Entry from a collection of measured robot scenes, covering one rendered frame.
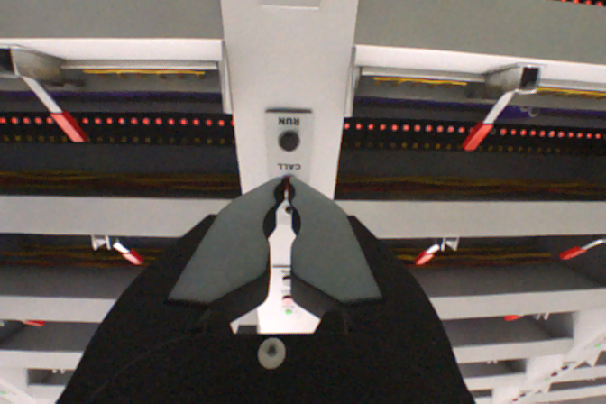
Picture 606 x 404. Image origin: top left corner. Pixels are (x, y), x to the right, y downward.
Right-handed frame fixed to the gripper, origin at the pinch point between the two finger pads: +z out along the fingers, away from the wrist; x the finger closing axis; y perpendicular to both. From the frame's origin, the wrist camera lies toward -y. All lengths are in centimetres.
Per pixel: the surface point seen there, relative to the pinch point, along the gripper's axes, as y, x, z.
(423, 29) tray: -8.8, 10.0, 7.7
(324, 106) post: -2.9, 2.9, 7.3
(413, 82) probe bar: -4.5, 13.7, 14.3
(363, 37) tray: -8.0, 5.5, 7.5
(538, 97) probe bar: -3.8, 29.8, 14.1
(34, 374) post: 65, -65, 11
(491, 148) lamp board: 6.3, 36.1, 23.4
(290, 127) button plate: -1.2, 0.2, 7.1
